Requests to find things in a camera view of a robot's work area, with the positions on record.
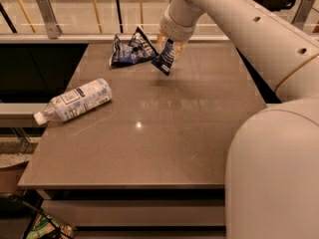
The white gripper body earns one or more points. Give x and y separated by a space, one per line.
173 30

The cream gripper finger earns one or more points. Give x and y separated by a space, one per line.
161 40
178 48

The blue rxbar blueberry bar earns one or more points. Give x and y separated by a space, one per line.
164 60

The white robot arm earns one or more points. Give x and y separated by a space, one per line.
272 169

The blue chip bag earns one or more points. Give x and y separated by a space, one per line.
139 49

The clear plastic water bottle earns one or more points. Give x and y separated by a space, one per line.
75 102

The glass railing with metal posts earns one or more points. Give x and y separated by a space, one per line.
87 21

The green snack package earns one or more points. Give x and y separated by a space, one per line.
46 227

